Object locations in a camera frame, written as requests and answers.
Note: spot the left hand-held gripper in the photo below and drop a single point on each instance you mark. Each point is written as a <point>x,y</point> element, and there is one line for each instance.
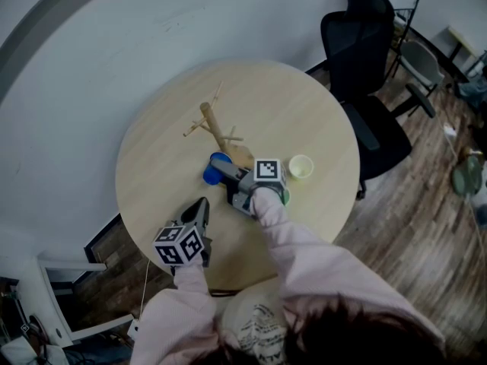
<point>175,249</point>

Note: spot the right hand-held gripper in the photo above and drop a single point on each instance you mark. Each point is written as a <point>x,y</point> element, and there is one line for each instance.
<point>266,170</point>

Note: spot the blue plastic cup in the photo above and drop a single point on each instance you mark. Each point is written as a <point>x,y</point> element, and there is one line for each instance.
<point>211,175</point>

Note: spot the wooden cup tree stand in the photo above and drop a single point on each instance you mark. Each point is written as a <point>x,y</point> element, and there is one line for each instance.
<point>215,127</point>

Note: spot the green plastic cup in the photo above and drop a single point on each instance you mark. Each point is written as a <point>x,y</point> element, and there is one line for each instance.
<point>287,198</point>

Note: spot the yellow plastic cup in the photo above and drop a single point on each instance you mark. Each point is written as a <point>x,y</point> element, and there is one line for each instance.
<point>301,166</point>

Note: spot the person's left forearm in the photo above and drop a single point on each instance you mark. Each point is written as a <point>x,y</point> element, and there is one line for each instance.
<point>190,283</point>

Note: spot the person's right forearm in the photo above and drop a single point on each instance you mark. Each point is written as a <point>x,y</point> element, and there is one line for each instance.
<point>274,219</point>

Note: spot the person's torso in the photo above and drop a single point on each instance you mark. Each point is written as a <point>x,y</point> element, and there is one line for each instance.
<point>258,329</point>

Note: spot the black mesh office chair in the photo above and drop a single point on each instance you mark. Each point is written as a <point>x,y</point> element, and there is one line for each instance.
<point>354,44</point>

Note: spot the grey shell chair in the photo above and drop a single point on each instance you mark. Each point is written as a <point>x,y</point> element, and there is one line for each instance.
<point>420,65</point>

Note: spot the white power strip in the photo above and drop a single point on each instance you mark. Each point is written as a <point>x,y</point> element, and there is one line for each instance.
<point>449,131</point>

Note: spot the green floor fan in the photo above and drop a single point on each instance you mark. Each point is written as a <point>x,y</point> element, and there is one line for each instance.
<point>467,175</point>

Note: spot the beige desk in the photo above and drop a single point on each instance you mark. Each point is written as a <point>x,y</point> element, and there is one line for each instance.
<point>462,40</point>

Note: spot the white cabinet frame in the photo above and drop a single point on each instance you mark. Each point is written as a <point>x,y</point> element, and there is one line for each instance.
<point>49,310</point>

